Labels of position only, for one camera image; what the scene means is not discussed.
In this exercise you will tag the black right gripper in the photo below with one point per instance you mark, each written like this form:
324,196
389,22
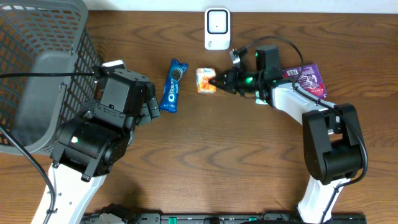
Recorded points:
231,81

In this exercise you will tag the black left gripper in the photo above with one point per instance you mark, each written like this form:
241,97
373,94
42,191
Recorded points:
152,104

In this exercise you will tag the blue Oreo cookie pack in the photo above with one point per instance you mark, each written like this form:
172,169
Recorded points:
171,88

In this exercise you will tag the small orange snack box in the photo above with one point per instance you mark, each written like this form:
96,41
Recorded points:
203,76

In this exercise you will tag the red purple snack packet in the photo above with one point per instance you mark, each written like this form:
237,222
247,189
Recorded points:
311,81

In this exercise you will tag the teal green snack packet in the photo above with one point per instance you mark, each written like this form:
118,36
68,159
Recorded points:
260,101

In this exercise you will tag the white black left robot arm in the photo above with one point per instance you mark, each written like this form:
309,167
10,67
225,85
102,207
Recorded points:
90,144

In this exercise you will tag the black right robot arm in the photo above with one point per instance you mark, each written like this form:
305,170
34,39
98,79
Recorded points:
333,145

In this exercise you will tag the grey plastic mesh basket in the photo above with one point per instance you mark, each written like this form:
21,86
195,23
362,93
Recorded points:
46,61

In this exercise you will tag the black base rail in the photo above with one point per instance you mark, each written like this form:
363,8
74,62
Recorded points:
118,214

